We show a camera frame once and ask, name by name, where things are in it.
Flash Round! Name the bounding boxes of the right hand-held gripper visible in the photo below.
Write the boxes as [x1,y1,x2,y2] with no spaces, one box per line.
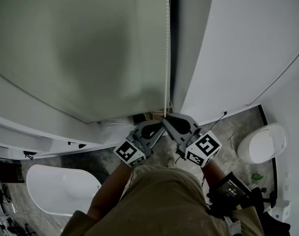
[162,113,223,168]

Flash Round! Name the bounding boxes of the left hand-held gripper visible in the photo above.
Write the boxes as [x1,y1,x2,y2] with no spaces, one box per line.
[113,121,166,167]

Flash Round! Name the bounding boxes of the white bead pull chain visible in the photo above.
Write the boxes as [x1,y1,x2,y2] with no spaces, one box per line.
[163,0,171,119]

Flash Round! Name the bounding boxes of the white roller blind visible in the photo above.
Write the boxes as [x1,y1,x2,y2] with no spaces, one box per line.
[0,0,171,124]

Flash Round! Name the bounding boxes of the person's left forearm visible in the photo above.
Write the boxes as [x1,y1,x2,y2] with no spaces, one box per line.
[87,162,134,218]

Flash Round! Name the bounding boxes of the person's right forearm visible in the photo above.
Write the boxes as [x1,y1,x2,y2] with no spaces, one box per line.
[201,161,226,186]

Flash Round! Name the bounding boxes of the beige crumpled cloth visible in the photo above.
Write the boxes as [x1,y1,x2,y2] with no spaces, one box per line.
[145,110,170,120]

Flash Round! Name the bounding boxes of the person's beige shirt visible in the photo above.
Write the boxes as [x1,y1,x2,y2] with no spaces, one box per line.
[60,164,265,236]

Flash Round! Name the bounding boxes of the black wrist-mounted screen device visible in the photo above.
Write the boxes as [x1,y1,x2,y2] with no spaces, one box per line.
[207,172,252,218]

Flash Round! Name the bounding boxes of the white toilet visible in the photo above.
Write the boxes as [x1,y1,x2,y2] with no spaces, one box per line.
[237,122,288,164]

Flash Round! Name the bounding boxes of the black window side track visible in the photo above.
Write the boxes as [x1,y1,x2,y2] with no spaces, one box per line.
[169,0,180,111]

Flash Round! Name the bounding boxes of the black office chair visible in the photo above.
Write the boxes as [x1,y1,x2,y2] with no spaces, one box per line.
[250,187,292,236]

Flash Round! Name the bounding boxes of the white bathtub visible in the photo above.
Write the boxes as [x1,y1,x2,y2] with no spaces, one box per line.
[26,164,102,216]

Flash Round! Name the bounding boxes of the white box with blue mark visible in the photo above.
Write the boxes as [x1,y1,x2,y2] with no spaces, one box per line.
[272,200,292,222]

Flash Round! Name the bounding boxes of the dark wooden cabinet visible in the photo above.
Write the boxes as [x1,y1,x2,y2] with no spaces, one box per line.
[0,161,25,184]

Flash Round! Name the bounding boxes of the black equipment pile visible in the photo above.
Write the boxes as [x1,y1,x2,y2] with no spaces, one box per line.
[0,183,30,236]

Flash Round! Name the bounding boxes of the black power cable with plug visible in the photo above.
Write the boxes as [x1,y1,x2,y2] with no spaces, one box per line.
[205,111,228,130]

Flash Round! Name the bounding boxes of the thin grey wall cable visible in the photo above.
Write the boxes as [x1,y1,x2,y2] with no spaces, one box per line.
[246,43,299,107]

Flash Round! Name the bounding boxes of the white strap with black buckle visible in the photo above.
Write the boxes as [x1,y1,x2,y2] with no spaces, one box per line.
[228,220,242,236]

